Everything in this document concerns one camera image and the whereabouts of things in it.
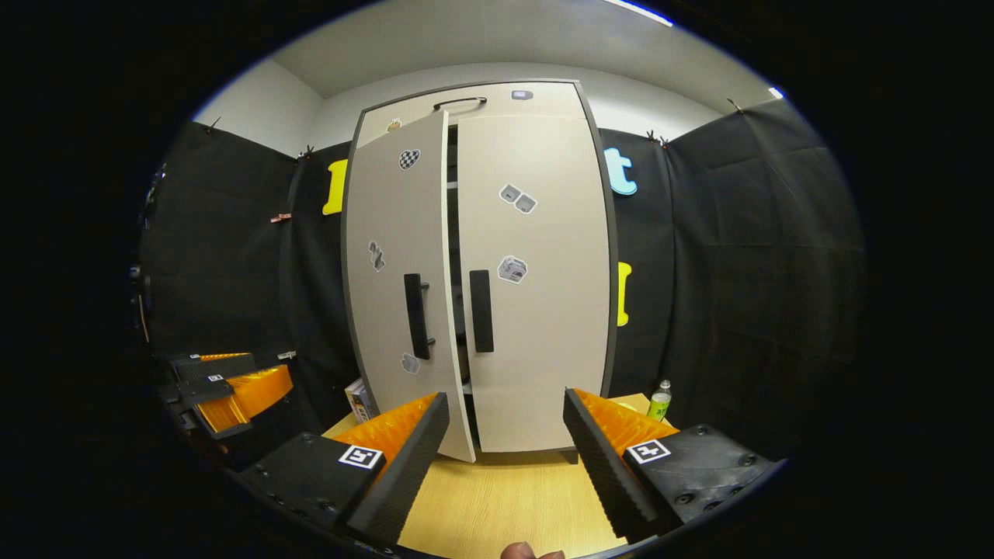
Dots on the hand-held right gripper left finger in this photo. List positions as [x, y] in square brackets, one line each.
[404, 473]

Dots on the green label drink bottle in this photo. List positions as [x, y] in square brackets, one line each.
[660, 404]

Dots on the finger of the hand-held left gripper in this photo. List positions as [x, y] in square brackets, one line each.
[217, 366]
[210, 388]

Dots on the white shoe cabinet door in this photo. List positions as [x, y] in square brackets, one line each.
[543, 341]
[388, 310]

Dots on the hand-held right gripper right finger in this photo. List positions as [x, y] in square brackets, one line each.
[602, 473]

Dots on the standing book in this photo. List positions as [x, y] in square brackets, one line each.
[359, 400]

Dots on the black cloth clip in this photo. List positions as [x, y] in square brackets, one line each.
[734, 105]
[307, 151]
[657, 139]
[211, 123]

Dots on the white shoe cabinet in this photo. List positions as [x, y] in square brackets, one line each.
[594, 124]

